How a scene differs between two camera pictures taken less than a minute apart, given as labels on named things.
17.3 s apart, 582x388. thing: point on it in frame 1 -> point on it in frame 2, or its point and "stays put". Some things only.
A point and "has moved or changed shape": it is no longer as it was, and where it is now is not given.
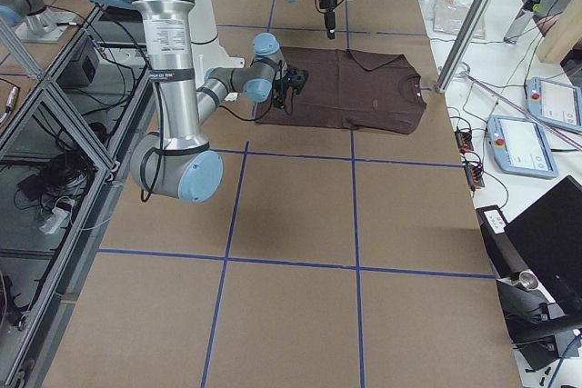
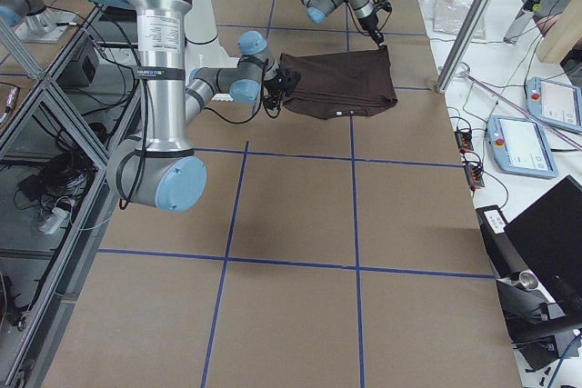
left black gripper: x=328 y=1 -> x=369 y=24
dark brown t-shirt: x=339 y=91 has moved or changed shape
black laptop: x=537 y=263 stays put
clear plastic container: x=447 y=14 stays put
